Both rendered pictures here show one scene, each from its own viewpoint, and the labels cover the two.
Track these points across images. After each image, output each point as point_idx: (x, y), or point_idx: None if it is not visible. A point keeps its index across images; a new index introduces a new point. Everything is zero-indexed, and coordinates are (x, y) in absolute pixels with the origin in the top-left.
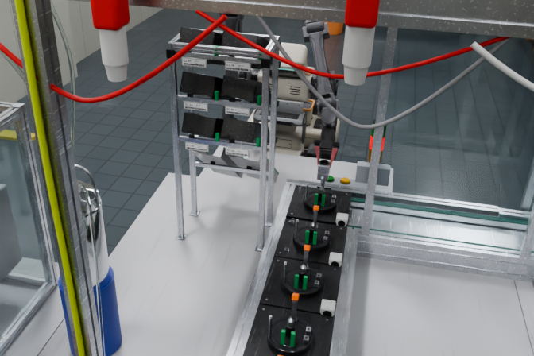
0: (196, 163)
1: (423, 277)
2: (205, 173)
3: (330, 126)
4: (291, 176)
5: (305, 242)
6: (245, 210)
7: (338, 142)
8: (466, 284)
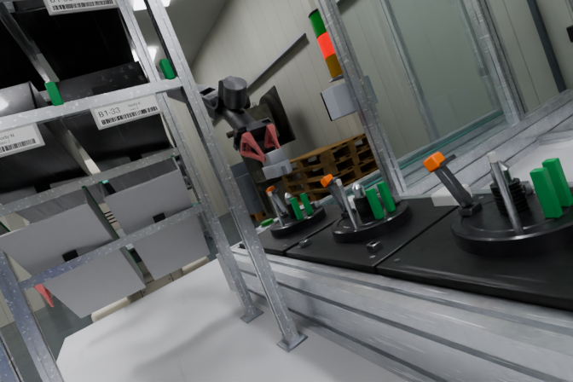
0: (24, 280)
1: None
2: (60, 372)
3: (244, 105)
4: (208, 280)
5: (380, 217)
6: (188, 338)
7: (267, 118)
8: (529, 170)
